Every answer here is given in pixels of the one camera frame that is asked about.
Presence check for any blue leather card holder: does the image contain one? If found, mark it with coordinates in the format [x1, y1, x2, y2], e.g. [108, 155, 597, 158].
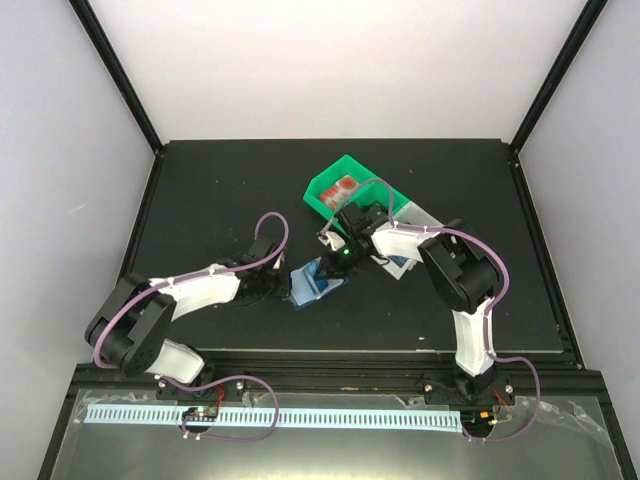
[288, 257, 348, 310]

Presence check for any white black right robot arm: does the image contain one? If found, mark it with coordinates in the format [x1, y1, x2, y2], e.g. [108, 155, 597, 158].
[317, 203, 509, 403]

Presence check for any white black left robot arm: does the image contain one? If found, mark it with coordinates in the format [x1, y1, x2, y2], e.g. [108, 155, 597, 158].
[84, 236, 291, 399]

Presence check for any red white card stack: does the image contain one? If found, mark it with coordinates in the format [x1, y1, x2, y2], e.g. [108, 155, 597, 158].
[319, 175, 359, 211]

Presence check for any blue card stack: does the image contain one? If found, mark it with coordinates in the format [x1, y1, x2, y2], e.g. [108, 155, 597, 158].
[389, 255, 409, 268]

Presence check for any green plastic bin left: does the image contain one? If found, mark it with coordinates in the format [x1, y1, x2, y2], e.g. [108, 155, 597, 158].
[303, 154, 376, 220]

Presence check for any green plastic bin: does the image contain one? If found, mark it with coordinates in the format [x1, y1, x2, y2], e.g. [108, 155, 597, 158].
[352, 178, 409, 217]
[303, 154, 376, 220]

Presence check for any green plastic bin middle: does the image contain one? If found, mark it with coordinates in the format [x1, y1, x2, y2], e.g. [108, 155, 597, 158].
[352, 178, 409, 217]

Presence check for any clear plastic bin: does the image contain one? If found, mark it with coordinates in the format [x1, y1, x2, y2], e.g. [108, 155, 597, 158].
[381, 201, 443, 280]

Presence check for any small circuit board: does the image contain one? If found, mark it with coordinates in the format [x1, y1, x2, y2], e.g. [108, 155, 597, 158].
[182, 406, 219, 422]

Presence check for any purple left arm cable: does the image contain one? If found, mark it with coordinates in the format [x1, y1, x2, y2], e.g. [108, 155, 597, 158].
[92, 211, 290, 444]

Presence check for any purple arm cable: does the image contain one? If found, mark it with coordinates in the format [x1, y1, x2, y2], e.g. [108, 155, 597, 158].
[92, 211, 290, 444]
[324, 177, 541, 444]

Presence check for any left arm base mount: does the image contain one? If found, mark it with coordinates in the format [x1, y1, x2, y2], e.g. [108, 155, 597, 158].
[156, 366, 249, 404]

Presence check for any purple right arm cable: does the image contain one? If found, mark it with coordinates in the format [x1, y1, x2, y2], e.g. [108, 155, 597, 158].
[324, 177, 541, 444]

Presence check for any white slotted cable duct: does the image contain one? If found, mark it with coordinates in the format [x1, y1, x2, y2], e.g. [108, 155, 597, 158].
[84, 404, 463, 433]

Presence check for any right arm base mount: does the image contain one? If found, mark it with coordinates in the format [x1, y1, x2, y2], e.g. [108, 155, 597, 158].
[418, 370, 515, 408]

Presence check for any black aluminium frame rail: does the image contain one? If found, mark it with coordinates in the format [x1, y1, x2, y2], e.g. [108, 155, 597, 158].
[74, 349, 606, 396]

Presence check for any right frame post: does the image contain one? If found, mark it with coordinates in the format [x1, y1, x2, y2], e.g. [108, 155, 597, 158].
[508, 0, 610, 154]

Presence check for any frame post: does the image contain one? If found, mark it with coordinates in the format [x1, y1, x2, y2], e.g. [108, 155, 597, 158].
[508, 0, 610, 154]
[68, 0, 164, 155]

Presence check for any left frame post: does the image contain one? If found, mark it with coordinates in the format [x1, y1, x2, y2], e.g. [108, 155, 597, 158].
[68, 0, 164, 155]

